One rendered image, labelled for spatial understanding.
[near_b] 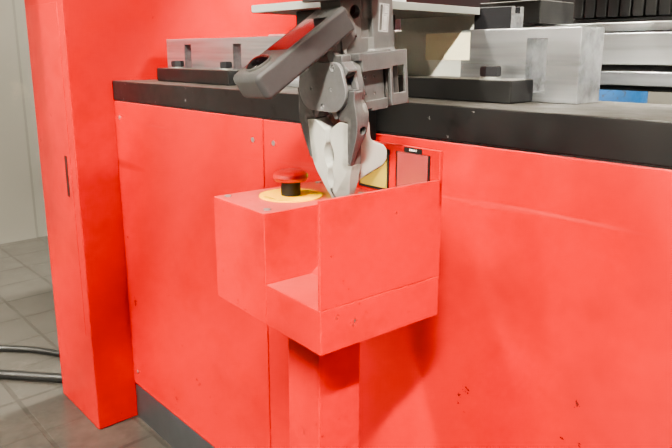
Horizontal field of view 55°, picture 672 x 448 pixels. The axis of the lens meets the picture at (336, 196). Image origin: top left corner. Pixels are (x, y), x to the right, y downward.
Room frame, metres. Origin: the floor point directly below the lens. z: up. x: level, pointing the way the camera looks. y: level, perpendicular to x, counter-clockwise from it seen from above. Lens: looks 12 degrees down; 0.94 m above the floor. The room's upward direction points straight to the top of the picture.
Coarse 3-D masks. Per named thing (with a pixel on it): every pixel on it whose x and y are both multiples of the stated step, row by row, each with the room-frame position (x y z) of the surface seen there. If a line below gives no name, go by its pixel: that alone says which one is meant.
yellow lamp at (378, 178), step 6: (378, 168) 0.72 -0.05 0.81; (384, 168) 0.72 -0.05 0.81; (372, 174) 0.73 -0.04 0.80; (378, 174) 0.72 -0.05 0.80; (384, 174) 0.72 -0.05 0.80; (360, 180) 0.75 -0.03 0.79; (366, 180) 0.74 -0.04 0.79; (372, 180) 0.73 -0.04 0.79; (378, 180) 0.72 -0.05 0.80; (384, 180) 0.72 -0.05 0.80; (378, 186) 0.72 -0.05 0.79; (384, 186) 0.72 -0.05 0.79
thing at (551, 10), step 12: (492, 0) 1.17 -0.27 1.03; (504, 0) 1.15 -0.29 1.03; (516, 0) 1.13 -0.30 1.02; (528, 0) 1.11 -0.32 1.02; (540, 0) 1.09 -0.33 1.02; (552, 0) 1.13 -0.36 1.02; (528, 12) 1.10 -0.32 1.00; (540, 12) 1.09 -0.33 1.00; (552, 12) 1.11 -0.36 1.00; (564, 12) 1.14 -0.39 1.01; (528, 24) 1.12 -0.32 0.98; (540, 24) 1.12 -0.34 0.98; (552, 24) 1.12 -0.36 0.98
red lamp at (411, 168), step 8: (400, 152) 0.70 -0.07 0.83; (400, 160) 0.70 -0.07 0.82; (408, 160) 0.69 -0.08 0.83; (416, 160) 0.68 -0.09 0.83; (424, 160) 0.67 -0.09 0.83; (400, 168) 0.70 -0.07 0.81; (408, 168) 0.69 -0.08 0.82; (416, 168) 0.68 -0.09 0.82; (424, 168) 0.67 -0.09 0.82; (400, 176) 0.70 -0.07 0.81; (408, 176) 0.69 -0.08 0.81; (416, 176) 0.68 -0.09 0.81; (424, 176) 0.67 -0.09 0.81; (400, 184) 0.70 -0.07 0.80; (408, 184) 0.69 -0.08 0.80
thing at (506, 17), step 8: (480, 8) 0.94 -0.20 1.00; (488, 8) 0.93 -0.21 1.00; (496, 8) 0.92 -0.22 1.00; (504, 8) 0.91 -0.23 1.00; (512, 8) 0.91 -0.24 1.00; (520, 8) 0.92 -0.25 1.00; (480, 16) 0.94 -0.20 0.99; (488, 16) 0.93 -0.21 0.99; (496, 16) 0.92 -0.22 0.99; (504, 16) 0.91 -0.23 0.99; (512, 16) 0.91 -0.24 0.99; (520, 16) 0.92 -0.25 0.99; (480, 24) 0.94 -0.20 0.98; (488, 24) 0.93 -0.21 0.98; (496, 24) 0.92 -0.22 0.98; (504, 24) 0.91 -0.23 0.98; (512, 24) 0.91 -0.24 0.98; (520, 24) 0.92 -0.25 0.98
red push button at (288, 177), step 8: (288, 168) 0.73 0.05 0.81; (296, 168) 0.73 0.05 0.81; (280, 176) 0.70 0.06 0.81; (288, 176) 0.70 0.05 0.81; (296, 176) 0.70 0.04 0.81; (304, 176) 0.71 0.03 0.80; (288, 184) 0.71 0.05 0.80; (296, 184) 0.71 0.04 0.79; (288, 192) 0.71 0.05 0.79; (296, 192) 0.71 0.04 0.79
